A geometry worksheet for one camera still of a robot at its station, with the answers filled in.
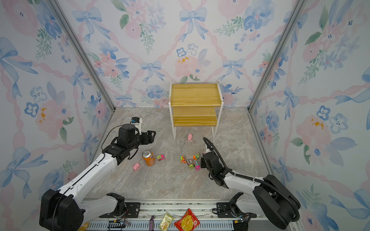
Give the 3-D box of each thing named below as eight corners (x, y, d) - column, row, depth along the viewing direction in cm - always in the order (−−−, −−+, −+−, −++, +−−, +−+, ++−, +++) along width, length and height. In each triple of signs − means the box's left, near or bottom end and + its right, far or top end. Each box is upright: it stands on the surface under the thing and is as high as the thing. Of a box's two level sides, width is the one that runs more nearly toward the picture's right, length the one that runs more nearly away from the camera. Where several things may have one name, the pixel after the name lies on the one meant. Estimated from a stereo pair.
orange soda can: (145, 166, 91) (140, 158, 82) (146, 158, 94) (142, 149, 85) (154, 166, 91) (151, 158, 82) (155, 158, 94) (152, 149, 86)
